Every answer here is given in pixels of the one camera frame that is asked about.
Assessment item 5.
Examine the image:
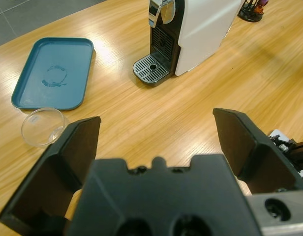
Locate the drip tray with metal grate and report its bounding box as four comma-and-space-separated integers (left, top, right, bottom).
132, 53, 171, 87

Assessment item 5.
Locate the white capsule coffee machine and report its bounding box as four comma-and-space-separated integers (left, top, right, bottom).
132, 0, 242, 87

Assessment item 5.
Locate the teal plastic tray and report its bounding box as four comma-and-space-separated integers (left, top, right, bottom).
10, 36, 95, 112

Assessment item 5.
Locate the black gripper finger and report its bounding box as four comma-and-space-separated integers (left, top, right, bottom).
0, 116, 102, 236
212, 107, 303, 197

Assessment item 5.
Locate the clear glass cup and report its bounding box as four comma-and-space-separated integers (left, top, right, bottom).
21, 107, 70, 148

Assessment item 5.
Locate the black capsule holder with rods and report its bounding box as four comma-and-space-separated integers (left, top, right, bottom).
237, 0, 265, 23

